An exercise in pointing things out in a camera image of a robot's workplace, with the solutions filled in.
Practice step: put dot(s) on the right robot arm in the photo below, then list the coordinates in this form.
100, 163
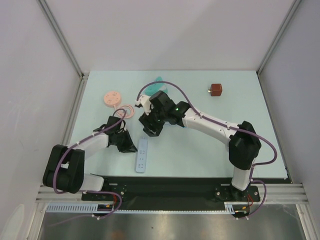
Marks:
240, 139

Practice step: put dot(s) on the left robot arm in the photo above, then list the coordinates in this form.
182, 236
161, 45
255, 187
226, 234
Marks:
65, 169

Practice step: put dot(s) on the teal triangular power strip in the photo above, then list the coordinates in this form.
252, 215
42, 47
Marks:
154, 88

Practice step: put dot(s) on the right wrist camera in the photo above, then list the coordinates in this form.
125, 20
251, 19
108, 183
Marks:
144, 102

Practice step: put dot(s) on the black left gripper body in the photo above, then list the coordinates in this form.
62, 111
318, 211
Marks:
119, 140

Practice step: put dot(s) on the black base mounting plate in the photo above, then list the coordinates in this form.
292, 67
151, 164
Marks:
135, 190

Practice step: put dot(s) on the dark red cube socket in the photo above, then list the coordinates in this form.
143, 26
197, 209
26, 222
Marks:
215, 89

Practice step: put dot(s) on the pink round power strip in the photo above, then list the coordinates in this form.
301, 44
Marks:
112, 99

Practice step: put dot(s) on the white slotted cable duct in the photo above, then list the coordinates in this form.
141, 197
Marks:
87, 207

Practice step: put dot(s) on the light blue power strip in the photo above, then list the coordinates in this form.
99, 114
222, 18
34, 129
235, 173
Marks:
141, 157

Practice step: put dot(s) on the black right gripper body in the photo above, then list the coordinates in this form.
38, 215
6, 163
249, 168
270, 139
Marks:
152, 123

